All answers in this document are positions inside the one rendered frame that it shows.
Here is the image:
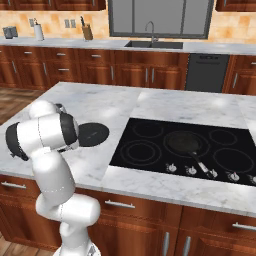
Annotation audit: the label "black glass hob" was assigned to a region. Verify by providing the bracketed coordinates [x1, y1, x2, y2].
[108, 117, 256, 188]

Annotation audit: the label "black round pan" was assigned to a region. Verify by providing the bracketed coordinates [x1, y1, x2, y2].
[77, 122, 111, 148]

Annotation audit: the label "brown wooden base cupboards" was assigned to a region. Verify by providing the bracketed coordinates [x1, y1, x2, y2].
[0, 45, 190, 91]
[222, 54, 256, 97]

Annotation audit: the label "brown wooden drawer front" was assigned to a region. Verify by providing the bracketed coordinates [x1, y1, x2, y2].
[181, 205, 256, 242]
[0, 174, 42, 201]
[75, 188, 184, 229]

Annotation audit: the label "dark sink basin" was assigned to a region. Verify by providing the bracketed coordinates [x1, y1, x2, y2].
[124, 39, 185, 51]

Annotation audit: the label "dark grey dishwasher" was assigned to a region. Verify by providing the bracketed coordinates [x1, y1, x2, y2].
[184, 53, 231, 94]

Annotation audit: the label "silver curved tap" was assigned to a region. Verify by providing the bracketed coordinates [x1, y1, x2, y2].
[144, 20, 159, 44]

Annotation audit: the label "wooden knife block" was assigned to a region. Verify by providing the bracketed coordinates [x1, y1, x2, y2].
[79, 15, 95, 42]

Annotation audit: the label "brown wooden cupboard door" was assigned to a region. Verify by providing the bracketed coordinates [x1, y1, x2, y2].
[0, 195, 63, 252]
[174, 228, 256, 256]
[87, 218, 179, 256]

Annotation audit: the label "grey framed window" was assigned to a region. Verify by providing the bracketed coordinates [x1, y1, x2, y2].
[107, 0, 215, 40]

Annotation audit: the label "grey toaster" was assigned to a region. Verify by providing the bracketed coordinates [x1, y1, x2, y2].
[2, 25, 19, 40]

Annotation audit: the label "dark pan with metal handle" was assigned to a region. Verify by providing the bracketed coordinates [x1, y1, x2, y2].
[165, 130, 212, 176]

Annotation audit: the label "silver drawer handle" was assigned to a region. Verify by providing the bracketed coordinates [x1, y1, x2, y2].
[231, 221, 256, 232]
[104, 199, 137, 210]
[0, 180, 28, 190]

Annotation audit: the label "silver cupboard door handle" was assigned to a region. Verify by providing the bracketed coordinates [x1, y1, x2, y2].
[162, 231, 171, 256]
[181, 235, 192, 256]

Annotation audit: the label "brown wooden wall cupboards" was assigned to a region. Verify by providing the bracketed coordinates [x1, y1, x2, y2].
[0, 0, 107, 12]
[214, 0, 256, 13]

